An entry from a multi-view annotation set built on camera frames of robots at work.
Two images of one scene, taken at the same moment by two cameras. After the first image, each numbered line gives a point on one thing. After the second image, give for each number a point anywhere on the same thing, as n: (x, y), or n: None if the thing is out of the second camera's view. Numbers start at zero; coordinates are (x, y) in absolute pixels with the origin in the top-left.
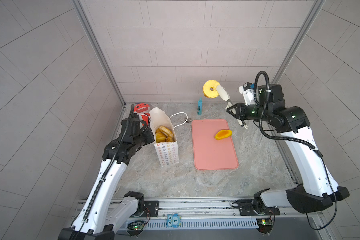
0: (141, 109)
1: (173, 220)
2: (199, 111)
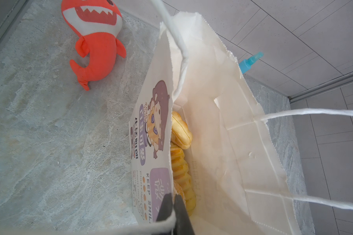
0: (99, 23)
1: None
2: (245, 65)
